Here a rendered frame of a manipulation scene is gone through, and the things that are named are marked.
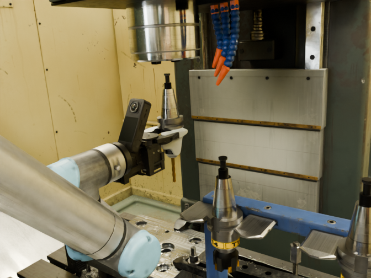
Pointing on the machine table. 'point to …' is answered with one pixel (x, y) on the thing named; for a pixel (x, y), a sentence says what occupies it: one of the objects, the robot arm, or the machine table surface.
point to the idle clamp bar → (249, 271)
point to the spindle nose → (163, 30)
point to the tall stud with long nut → (295, 256)
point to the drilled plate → (181, 240)
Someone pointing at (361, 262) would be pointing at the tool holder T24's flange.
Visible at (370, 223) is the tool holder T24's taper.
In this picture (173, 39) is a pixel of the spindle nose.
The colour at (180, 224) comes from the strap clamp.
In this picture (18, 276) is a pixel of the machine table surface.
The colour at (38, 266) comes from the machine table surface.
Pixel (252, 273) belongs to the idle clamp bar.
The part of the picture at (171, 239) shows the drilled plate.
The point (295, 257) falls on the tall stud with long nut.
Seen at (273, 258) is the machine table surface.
